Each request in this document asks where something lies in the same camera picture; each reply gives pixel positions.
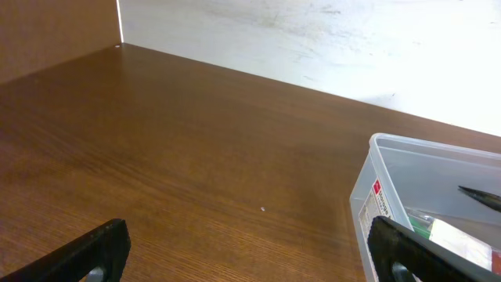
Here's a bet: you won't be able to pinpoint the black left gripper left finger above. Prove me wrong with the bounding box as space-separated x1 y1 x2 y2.
1 219 131 282

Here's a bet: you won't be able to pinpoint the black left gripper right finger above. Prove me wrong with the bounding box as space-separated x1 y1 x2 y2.
367 216 500 282

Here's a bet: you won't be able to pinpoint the clear plastic container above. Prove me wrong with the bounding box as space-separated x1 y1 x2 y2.
350 133 500 281

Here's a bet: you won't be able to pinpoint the clear screwdriver bit case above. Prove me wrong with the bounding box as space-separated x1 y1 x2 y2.
406 209 500 275

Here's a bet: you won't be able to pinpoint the orange black long-nose pliers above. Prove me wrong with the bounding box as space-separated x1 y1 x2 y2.
459 186 501 212

